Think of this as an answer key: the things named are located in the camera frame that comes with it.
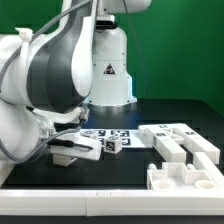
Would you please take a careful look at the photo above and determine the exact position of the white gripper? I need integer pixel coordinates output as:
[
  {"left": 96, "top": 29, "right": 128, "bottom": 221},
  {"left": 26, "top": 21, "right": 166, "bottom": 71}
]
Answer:
[{"left": 48, "top": 134, "right": 102, "bottom": 161}]

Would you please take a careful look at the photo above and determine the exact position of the white tagged cube nut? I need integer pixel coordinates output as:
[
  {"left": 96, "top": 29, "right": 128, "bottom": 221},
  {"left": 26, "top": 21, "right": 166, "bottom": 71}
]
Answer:
[{"left": 104, "top": 135, "right": 122, "bottom": 154}]

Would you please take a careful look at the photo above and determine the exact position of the white fiducial tag sheet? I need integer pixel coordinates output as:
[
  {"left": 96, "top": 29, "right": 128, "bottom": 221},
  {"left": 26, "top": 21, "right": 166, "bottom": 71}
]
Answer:
[{"left": 79, "top": 128, "right": 154, "bottom": 149}]

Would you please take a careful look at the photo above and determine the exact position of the white left fence piece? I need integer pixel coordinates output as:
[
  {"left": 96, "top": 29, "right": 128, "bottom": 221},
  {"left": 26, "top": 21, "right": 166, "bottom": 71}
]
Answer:
[{"left": 0, "top": 161, "right": 14, "bottom": 187}]

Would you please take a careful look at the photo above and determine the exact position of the white chair seat tray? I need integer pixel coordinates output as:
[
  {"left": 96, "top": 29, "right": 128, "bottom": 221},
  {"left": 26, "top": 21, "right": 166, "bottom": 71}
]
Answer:
[{"left": 147, "top": 162, "right": 224, "bottom": 191}]

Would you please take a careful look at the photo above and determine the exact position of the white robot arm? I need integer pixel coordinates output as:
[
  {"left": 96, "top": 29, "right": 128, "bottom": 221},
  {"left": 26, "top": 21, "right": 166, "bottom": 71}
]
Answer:
[{"left": 0, "top": 0, "right": 152, "bottom": 164}]

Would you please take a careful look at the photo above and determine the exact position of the white chair back frame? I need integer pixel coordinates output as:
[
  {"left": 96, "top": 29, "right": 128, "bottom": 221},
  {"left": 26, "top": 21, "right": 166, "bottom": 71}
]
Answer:
[{"left": 138, "top": 123, "right": 220, "bottom": 164}]

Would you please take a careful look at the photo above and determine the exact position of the white front fence bar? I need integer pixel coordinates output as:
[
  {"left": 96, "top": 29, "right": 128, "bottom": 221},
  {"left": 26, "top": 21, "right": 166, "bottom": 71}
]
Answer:
[{"left": 0, "top": 190, "right": 224, "bottom": 217}]

